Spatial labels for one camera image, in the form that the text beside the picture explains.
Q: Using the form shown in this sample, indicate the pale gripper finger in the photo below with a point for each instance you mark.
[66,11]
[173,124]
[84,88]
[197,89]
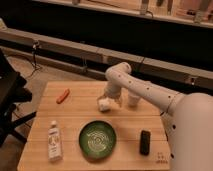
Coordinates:
[118,101]

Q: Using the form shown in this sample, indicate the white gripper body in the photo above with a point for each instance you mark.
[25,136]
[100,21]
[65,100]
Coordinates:
[112,91]

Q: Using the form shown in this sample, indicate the white sponge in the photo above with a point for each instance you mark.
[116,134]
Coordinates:
[103,104]

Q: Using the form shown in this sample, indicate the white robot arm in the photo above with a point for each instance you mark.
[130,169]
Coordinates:
[192,142]

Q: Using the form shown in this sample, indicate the green ceramic plate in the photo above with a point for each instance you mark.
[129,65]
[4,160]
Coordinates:
[97,140]

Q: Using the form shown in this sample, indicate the black remote control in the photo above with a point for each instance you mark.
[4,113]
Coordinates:
[145,142]

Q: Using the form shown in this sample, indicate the orange carrot toy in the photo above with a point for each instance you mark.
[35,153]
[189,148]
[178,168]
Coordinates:
[63,96]

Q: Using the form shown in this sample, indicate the white plastic bottle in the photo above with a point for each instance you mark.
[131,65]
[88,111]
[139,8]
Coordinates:
[54,142]

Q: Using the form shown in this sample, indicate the black chair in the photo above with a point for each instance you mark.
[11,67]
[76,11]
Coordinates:
[12,90]

